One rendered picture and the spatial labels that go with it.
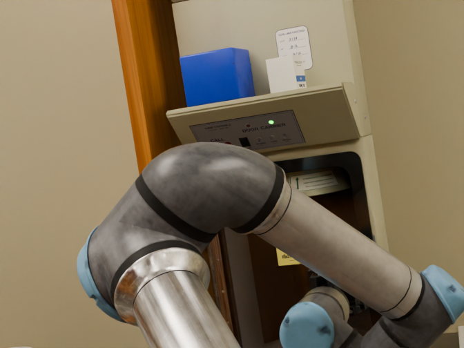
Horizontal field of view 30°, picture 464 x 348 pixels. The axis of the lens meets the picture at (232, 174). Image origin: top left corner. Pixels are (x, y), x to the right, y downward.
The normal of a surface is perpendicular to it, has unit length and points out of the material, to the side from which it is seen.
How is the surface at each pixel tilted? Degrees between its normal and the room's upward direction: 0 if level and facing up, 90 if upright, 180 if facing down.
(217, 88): 90
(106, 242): 60
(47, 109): 90
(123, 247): 51
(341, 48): 90
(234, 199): 107
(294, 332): 91
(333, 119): 135
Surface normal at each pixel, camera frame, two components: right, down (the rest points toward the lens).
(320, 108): -0.11, 0.77
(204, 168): 0.13, -0.49
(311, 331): -0.30, 0.10
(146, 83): 0.94, -0.13
